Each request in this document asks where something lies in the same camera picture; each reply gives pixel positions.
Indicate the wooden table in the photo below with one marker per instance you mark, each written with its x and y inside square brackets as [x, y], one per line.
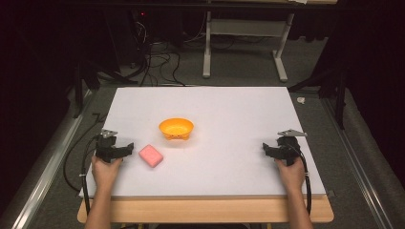
[203, 210]

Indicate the black metal stand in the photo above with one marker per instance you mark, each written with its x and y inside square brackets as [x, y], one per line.
[79, 89]
[340, 95]

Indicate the person's left hand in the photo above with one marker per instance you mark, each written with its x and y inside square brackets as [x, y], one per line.
[105, 173]

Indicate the person's right hand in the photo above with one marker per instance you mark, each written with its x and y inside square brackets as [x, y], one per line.
[291, 176]

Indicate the pink soap bar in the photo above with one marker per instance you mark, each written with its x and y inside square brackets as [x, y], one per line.
[151, 156]

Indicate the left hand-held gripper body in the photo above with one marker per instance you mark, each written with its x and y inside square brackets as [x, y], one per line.
[106, 149]

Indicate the dark computer tower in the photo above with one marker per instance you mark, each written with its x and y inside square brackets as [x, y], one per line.
[127, 38]

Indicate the orange plastic bowl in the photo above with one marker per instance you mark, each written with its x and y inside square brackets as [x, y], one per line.
[176, 128]

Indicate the aluminium rail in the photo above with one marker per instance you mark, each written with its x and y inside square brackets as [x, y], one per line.
[44, 178]
[356, 159]

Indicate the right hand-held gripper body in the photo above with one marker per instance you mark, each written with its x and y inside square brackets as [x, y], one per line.
[288, 149]

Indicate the crumpled white paper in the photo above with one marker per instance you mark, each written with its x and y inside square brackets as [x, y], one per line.
[301, 100]

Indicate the white metal table frame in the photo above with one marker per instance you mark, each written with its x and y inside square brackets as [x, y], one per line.
[208, 47]

